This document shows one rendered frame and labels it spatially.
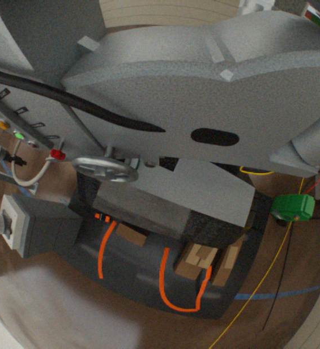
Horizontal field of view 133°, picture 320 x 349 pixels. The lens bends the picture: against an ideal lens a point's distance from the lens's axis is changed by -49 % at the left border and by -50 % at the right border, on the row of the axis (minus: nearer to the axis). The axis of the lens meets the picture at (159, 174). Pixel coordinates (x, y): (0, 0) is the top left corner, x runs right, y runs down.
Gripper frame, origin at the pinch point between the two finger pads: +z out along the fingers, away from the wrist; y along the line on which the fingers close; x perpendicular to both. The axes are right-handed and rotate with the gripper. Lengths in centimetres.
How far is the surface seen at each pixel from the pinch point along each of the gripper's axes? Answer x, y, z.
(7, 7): -25, 88, -75
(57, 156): -29, 81, -48
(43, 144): -26, 76, -49
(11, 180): 6, -83, 43
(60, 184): 1, -20, 86
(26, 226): -48.3, 4.8, 1.9
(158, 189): -34, 104, -7
